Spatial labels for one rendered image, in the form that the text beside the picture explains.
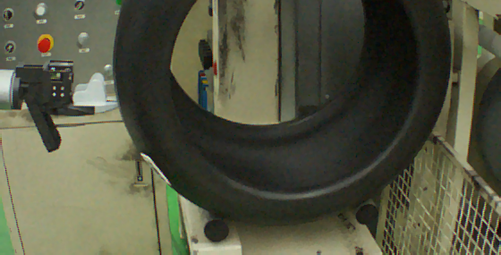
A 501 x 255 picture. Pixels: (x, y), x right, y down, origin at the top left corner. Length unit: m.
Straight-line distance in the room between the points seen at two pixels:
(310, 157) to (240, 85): 0.22
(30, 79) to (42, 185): 0.84
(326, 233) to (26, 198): 0.99
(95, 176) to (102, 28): 0.43
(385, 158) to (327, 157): 0.26
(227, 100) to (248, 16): 0.19
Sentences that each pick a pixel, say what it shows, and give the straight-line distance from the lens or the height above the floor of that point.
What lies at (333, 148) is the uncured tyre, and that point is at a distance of 1.40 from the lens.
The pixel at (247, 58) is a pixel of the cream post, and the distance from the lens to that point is 1.47.
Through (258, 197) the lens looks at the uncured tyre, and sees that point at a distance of 1.12.
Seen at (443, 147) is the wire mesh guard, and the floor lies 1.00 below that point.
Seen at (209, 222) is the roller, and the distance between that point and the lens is 1.19.
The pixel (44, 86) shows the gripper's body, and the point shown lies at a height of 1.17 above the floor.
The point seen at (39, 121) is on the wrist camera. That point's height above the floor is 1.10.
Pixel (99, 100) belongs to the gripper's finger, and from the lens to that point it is 1.15.
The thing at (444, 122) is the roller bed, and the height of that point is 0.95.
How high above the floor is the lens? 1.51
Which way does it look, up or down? 21 degrees down
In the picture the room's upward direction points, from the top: straight up
